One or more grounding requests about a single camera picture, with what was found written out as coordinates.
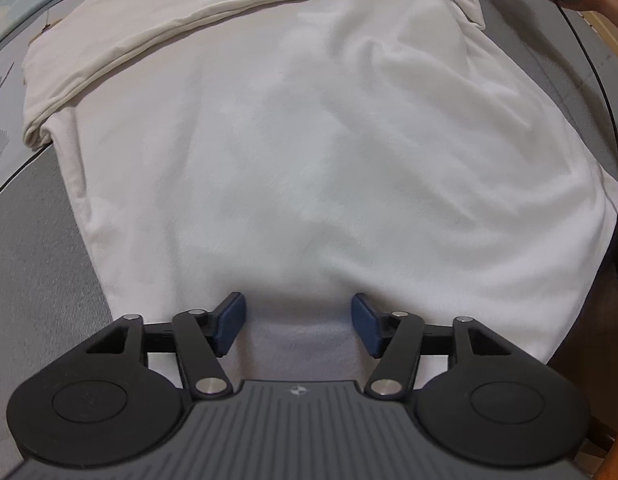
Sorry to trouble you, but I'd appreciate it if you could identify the wooden bed frame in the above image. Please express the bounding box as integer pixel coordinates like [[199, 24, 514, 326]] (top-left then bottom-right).
[[582, 11, 618, 57]]

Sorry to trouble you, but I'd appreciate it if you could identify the white t-shirt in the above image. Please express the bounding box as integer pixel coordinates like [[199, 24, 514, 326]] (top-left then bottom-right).
[[22, 0, 618, 380]]

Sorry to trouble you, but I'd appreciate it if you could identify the black cable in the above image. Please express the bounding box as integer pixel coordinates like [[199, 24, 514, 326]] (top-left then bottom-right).
[[553, 0, 618, 271]]

